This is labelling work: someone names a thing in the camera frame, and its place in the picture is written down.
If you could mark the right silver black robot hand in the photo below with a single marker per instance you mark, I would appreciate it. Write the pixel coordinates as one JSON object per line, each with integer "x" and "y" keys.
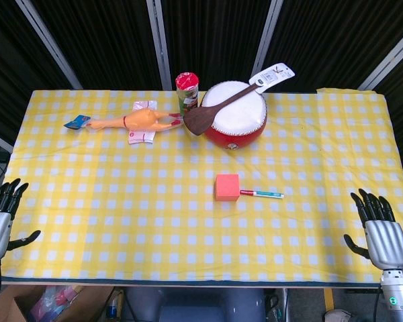
{"x": 388, "y": 241}

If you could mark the red and white pen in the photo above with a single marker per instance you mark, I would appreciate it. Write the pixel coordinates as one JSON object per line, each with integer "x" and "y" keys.
{"x": 262, "y": 194}

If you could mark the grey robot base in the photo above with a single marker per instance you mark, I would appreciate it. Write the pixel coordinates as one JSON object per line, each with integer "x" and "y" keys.
{"x": 194, "y": 305}

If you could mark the yellow white checked tablecloth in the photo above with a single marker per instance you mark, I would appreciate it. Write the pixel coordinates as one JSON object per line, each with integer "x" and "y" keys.
{"x": 154, "y": 218}

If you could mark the pink foam cube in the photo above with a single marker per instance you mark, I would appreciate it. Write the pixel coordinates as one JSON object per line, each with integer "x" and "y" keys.
{"x": 226, "y": 188}

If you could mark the brown cardboard box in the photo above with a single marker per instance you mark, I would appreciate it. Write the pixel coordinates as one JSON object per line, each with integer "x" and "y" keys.
{"x": 10, "y": 303}

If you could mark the clear plastic bag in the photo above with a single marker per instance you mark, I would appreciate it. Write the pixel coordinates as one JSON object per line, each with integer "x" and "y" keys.
{"x": 52, "y": 302}

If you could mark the blue hang tag card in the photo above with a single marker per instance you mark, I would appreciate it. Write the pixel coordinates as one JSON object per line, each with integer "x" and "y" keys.
{"x": 75, "y": 122}

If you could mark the orange rubber chicken toy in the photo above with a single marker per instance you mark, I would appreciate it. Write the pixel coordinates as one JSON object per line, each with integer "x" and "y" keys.
{"x": 141, "y": 120}

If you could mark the red white drum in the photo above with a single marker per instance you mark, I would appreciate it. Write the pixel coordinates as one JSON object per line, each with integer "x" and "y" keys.
{"x": 245, "y": 114}

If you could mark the white spatula label card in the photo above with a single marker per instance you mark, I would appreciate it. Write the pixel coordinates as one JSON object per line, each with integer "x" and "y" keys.
{"x": 272, "y": 77}

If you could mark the dark wooden spatula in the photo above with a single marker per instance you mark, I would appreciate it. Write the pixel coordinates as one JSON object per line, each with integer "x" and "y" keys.
{"x": 201, "y": 119}

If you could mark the green chips can red lid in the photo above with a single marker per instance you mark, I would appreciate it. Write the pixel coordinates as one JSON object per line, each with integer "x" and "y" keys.
{"x": 188, "y": 95}

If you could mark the silver metal frame post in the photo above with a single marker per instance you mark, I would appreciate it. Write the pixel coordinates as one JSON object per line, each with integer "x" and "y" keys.
{"x": 389, "y": 60}
{"x": 50, "y": 43}
{"x": 267, "y": 37}
{"x": 158, "y": 43}

